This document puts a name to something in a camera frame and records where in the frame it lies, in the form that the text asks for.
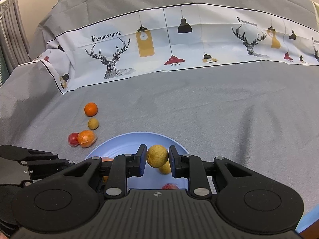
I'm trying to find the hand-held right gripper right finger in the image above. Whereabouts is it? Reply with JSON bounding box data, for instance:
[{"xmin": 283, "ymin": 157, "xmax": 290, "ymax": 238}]
[{"xmin": 169, "ymin": 145, "xmax": 260, "ymax": 200}]

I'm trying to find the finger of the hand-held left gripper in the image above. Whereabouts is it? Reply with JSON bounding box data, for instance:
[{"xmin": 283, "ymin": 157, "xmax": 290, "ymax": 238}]
[
  {"xmin": 26, "ymin": 158, "xmax": 75, "ymax": 180},
  {"xmin": 0, "ymin": 145, "xmax": 59, "ymax": 166}
]

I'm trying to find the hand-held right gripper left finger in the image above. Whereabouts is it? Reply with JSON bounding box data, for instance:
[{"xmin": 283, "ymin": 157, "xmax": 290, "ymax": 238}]
[{"xmin": 58, "ymin": 144, "xmax": 147, "ymax": 200}]

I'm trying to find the blue plate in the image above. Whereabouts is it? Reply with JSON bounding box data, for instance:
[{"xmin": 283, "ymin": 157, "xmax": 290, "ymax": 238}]
[{"xmin": 85, "ymin": 132, "xmax": 190, "ymax": 192}]

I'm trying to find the plastic-wrapped orange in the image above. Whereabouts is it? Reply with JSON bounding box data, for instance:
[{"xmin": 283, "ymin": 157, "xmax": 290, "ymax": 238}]
[
  {"xmin": 101, "ymin": 156, "xmax": 114, "ymax": 183},
  {"xmin": 77, "ymin": 130, "xmax": 97, "ymax": 148}
]

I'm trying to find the grey cloth with deer print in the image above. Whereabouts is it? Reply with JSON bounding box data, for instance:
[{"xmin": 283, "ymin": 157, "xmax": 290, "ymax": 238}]
[{"xmin": 0, "ymin": 0, "xmax": 319, "ymax": 229}]

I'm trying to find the bare orange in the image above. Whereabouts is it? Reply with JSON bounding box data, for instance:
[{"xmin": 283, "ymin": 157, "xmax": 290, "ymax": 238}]
[{"xmin": 84, "ymin": 102, "xmax": 98, "ymax": 117}]

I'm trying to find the grey curtain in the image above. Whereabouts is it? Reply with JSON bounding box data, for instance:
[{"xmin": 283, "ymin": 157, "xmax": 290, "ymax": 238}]
[{"xmin": 0, "ymin": 0, "xmax": 32, "ymax": 85}]

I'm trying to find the white plastic rack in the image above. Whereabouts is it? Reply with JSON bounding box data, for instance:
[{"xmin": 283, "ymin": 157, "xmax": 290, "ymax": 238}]
[{"xmin": 0, "ymin": 0, "xmax": 20, "ymax": 20}]

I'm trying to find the pale yellow cloth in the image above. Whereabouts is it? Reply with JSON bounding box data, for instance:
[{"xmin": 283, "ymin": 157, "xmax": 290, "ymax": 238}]
[{"xmin": 311, "ymin": 1, "xmax": 319, "ymax": 30}]

